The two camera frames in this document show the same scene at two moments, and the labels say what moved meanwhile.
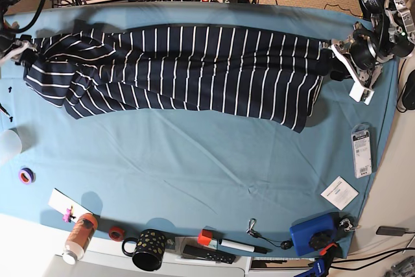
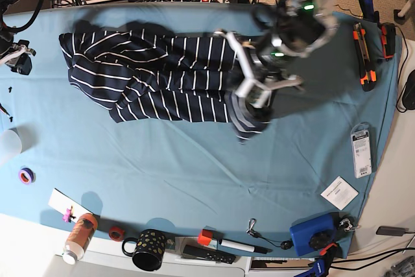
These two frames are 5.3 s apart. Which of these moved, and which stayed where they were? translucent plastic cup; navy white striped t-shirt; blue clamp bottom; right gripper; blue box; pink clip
Moved: navy white striped t-shirt; right gripper
Stayed: translucent plastic cup; pink clip; blue box; blue clamp bottom
